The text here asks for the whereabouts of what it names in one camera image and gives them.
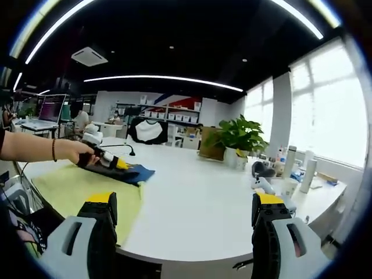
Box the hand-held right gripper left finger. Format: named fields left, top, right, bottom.
left=40, top=191, right=119, bottom=279

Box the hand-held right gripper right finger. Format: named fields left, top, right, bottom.
left=251, top=192, right=335, bottom=279

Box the yellow blue black garment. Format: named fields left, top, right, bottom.
left=30, top=160, right=156, bottom=245

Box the person's left hand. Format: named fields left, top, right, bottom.
left=67, top=140, right=101, bottom=167

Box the white game controller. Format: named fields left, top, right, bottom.
left=251, top=177, right=277, bottom=195

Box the white paper cup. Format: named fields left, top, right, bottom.
left=280, top=177, right=299, bottom=199

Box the grey neck pillow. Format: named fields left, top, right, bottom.
left=251, top=160, right=277, bottom=181

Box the black and white shirt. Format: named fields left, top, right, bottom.
left=128, top=117, right=169, bottom=145

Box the white laptop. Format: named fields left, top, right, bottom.
left=19, top=93, right=67, bottom=131

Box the white tumbler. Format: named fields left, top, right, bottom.
left=299, top=150, right=318, bottom=194

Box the storage shelf with white bins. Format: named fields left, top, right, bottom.
left=115, top=92, right=203, bottom=138

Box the ceiling air conditioner panel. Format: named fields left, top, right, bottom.
left=70, top=46, right=109, bottom=68

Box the potted green plant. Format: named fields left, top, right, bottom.
left=216, top=114, right=270, bottom=171

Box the straight ceiling light strip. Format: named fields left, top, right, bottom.
left=83, top=76, right=245, bottom=92

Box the brown cardboard box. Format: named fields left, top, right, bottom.
left=198, top=126, right=227, bottom=162

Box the curved ceiling light strip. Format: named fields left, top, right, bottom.
left=24, top=0, right=325, bottom=65

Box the black power cable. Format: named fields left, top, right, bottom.
left=99, top=143, right=137, bottom=158

